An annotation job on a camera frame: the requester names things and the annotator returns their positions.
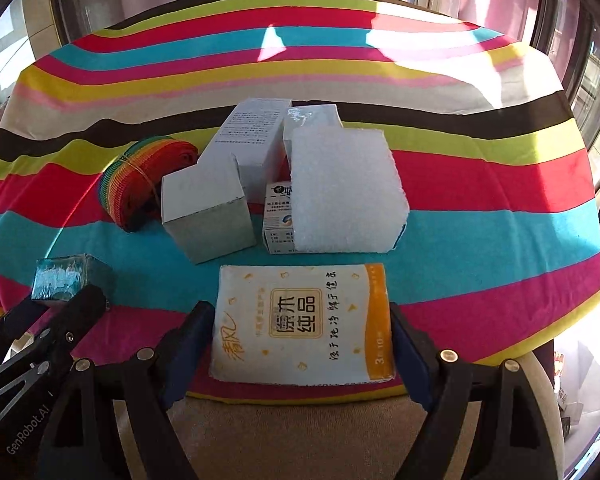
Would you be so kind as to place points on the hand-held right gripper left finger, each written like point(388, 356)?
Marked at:
point(190, 350)

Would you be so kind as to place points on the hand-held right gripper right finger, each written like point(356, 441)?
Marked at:
point(410, 355)

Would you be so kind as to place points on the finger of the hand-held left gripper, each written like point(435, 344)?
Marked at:
point(15, 322)
point(87, 302)

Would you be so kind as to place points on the teal patterned small box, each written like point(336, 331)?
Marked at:
point(62, 277)

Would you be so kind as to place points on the cream and orange tissue packet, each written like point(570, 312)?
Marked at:
point(300, 325)

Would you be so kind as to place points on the rainbow ribbon roll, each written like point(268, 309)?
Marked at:
point(130, 180)

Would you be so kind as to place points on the plain white cube box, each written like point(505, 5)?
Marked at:
point(205, 210)

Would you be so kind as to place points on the small white printed box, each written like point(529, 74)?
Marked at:
point(277, 220)

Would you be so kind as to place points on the clear storage bin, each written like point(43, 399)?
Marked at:
point(585, 375)

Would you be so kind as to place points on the white foam block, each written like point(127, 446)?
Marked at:
point(347, 190)

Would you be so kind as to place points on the long white box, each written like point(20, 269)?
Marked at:
point(252, 140)

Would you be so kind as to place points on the clear white box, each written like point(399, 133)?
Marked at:
point(312, 117)

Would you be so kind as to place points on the colourful striped cloth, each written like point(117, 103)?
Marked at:
point(480, 260)

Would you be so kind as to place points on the beige fabric cushion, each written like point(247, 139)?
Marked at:
point(305, 440)

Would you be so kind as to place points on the dark framed glass door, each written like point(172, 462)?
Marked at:
point(575, 60)

